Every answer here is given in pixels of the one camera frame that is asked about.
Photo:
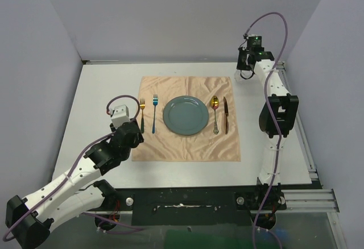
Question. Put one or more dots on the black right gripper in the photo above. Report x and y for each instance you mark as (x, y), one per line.
(240, 65)

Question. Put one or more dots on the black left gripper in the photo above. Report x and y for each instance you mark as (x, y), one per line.
(139, 140)

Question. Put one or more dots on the gold fork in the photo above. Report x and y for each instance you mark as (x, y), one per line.
(142, 107)

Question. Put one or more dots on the blue fork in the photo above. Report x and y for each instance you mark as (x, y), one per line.
(155, 103)

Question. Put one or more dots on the iridescent gold spoon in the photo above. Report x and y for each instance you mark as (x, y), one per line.
(214, 103)

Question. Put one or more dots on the copper table knife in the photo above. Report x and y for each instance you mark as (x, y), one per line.
(226, 112)

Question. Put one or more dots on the teal round plate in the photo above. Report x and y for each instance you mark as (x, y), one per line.
(185, 115)

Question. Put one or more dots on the peach satin cloth napkin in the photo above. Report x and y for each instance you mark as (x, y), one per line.
(165, 145)

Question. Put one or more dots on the clear drinking glass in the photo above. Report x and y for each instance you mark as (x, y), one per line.
(242, 75)

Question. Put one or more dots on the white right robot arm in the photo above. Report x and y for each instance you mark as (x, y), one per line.
(278, 114)

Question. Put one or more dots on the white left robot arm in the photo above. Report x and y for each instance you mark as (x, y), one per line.
(28, 219)

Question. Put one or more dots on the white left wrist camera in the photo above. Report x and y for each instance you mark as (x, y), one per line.
(120, 116)

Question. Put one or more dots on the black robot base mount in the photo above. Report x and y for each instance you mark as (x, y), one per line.
(199, 206)

